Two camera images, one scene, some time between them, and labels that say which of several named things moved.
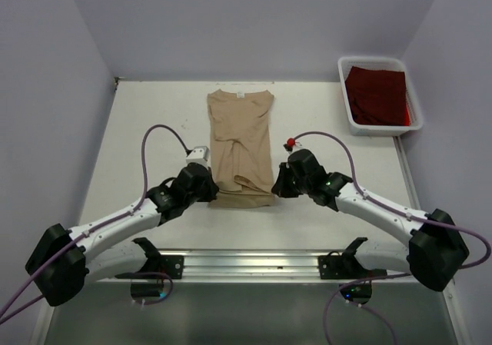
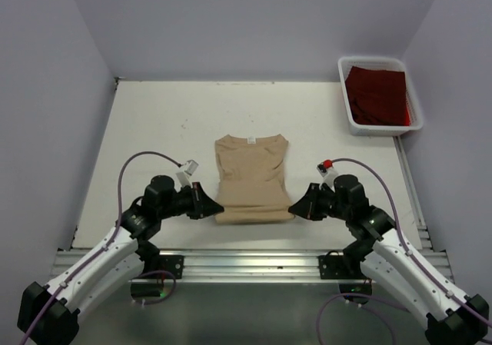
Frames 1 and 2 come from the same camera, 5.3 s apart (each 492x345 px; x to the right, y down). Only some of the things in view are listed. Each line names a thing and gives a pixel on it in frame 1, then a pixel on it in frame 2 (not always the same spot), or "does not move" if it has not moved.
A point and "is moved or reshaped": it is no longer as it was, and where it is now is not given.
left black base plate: [171, 265] does not move
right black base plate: [345, 267] does not move
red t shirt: [378, 97] does not move
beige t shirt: [241, 154] is moved or reshaped
